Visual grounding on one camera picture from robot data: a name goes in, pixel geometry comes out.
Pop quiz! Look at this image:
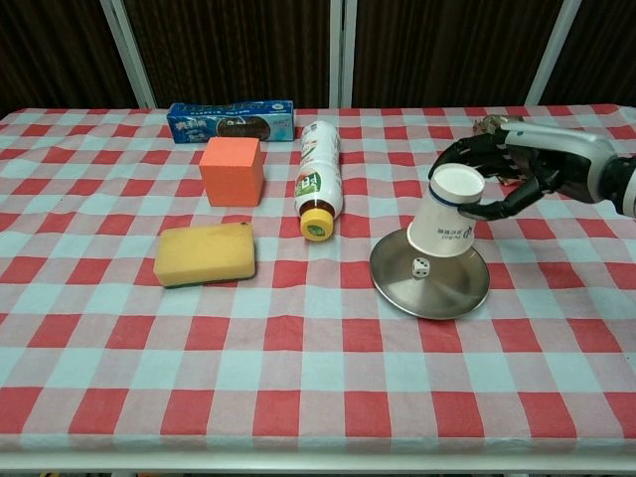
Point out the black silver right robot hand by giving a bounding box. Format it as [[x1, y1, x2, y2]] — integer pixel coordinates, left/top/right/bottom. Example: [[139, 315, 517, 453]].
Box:
[[428, 118, 617, 223]]

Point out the white paper cup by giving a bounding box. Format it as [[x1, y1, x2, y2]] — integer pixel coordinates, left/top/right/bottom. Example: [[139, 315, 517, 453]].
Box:
[[406, 163, 487, 257]]

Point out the round metal plate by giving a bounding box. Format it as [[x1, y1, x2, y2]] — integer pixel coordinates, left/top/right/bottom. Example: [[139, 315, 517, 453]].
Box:
[[369, 228, 492, 321]]

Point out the gold foil snack packet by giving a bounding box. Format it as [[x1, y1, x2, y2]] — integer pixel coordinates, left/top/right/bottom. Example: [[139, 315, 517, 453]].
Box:
[[471, 113, 526, 186]]

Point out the white bottle with yellow cap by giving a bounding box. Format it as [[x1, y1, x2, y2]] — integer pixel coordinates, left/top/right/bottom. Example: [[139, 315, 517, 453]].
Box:
[[293, 120, 345, 244]]

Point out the orange foam cube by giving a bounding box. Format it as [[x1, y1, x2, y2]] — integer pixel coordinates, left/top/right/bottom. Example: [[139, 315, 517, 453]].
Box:
[[198, 136, 264, 208]]

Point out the blue cookie box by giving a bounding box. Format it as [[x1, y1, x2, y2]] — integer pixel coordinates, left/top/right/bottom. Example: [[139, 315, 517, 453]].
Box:
[[166, 99, 296, 145]]

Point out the red white checkered tablecloth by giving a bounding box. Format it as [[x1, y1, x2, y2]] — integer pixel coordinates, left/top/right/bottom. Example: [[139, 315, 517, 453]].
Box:
[[0, 103, 636, 454]]

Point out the yellow sponge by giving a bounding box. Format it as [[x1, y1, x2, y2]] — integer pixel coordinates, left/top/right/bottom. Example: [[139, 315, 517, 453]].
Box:
[[152, 222, 257, 288]]

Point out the white metal frame post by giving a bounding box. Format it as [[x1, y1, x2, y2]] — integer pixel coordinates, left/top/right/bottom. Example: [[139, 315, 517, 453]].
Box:
[[524, 0, 583, 106], [98, 0, 158, 109], [328, 0, 358, 109]]

